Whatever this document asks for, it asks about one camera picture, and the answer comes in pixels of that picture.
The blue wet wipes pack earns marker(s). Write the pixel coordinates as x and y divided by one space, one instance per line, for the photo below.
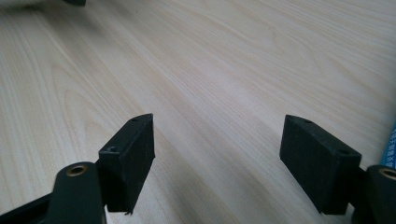
390 149

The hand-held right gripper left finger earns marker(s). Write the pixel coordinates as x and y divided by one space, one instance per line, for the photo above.
127 161

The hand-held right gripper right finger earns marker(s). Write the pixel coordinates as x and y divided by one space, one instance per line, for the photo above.
317 165

